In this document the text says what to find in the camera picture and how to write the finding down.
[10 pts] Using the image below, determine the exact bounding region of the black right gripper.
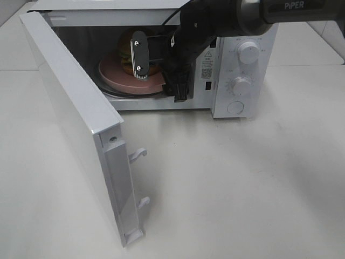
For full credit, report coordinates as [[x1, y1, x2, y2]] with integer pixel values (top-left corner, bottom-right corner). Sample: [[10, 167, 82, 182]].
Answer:
[[161, 5, 216, 103]]

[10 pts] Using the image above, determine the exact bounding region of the white round door button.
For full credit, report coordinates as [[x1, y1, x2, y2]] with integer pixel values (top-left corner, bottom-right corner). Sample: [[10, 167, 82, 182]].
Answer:
[[227, 101, 244, 115]]

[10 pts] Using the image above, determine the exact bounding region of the white microwave knob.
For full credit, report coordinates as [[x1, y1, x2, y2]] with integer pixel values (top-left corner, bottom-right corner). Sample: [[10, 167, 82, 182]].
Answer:
[[237, 40, 260, 64], [231, 76, 252, 96]]

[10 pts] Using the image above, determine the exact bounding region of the burger with lettuce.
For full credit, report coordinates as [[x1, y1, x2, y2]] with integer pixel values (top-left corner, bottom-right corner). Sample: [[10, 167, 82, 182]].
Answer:
[[117, 27, 154, 76]]

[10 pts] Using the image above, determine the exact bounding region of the pink plate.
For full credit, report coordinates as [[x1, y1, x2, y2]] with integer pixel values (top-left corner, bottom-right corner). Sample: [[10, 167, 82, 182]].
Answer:
[[98, 51, 165, 96]]

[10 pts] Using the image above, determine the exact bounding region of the white microwave door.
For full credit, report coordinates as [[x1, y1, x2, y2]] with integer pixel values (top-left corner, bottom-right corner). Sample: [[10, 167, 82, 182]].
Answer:
[[20, 11, 150, 247]]

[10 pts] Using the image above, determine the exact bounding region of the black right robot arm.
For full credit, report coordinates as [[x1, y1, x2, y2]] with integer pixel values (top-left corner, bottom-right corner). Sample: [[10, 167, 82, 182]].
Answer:
[[161, 0, 344, 103]]

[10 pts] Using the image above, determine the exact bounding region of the white microwave oven body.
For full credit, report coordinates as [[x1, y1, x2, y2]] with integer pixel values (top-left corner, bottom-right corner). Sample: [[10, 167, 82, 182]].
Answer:
[[28, 1, 278, 118]]

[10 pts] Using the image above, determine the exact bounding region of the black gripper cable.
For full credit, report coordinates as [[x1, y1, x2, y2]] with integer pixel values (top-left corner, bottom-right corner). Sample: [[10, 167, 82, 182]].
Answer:
[[160, 0, 196, 26]]

